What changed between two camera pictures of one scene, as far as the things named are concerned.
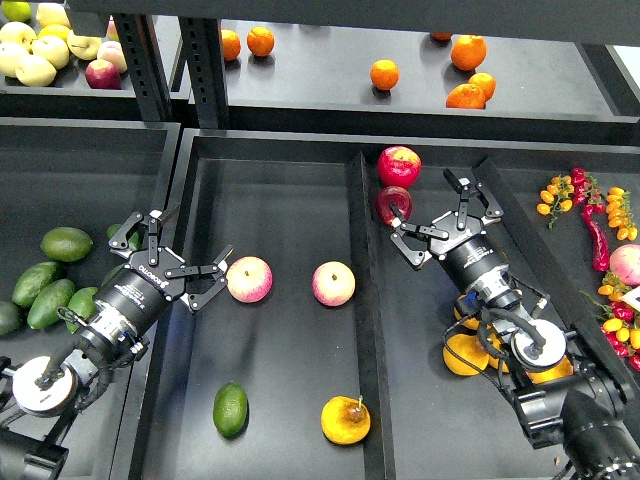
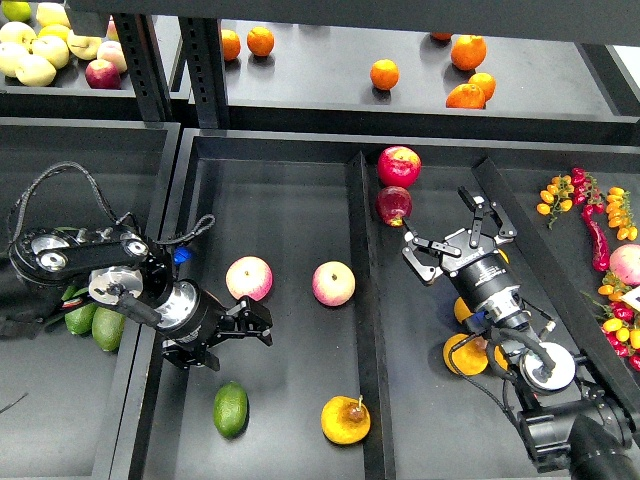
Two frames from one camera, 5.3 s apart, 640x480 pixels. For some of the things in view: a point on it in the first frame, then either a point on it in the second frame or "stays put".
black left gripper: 133,299 → 189,314
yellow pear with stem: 345,420 stays put
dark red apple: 397,195 stays put
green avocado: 231,409 stays put
